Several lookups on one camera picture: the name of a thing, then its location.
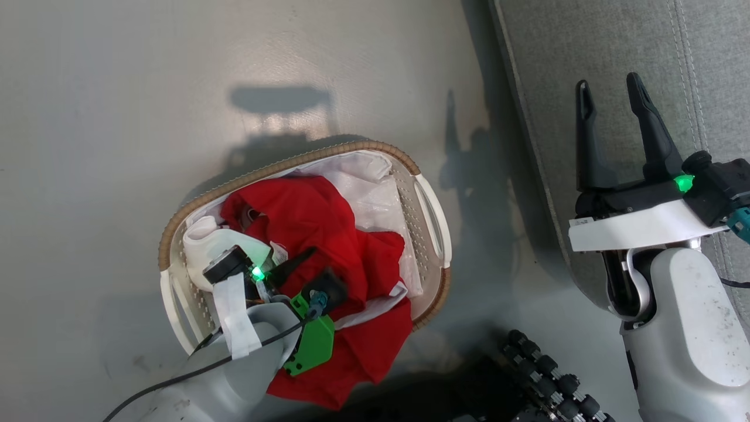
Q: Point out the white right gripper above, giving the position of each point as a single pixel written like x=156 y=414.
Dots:
x=638 y=228

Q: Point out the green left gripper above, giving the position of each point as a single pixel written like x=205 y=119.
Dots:
x=313 y=346

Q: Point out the red garment with white trim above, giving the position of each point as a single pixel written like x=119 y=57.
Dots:
x=328 y=228

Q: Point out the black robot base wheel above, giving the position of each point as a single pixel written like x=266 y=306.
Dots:
x=545 y=375

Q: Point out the white cloth in basket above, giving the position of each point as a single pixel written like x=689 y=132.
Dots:
x=375 y=193

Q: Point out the white plastic laundry basket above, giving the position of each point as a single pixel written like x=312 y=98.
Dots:
x=430 y=234

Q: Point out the grey fabric sofa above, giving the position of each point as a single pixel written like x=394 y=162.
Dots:
x=615 y=47

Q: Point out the teal left camera connector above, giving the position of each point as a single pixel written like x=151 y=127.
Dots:
x=318 y=303

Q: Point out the teal camera connector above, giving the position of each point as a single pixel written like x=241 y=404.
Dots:
x=743 y=224
x=318 y=303

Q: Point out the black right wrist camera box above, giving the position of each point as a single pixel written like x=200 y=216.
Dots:
x=718 y=187

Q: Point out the teal right camera connector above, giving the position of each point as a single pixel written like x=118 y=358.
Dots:
x=743 y=224

